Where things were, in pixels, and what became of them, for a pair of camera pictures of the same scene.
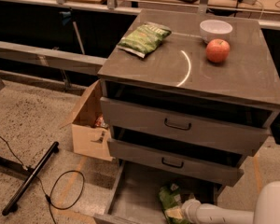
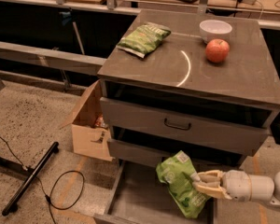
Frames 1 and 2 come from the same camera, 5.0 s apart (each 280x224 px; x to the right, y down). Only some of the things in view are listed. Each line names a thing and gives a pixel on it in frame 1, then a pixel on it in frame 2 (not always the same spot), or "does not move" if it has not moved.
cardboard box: [89, 125] does not move
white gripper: [189, 209] -> [236, 184]
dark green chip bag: [144, 39] does not move
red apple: [217, 50] does not move
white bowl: [213, 29] does not move
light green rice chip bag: [171, 199] -> [175, 172]
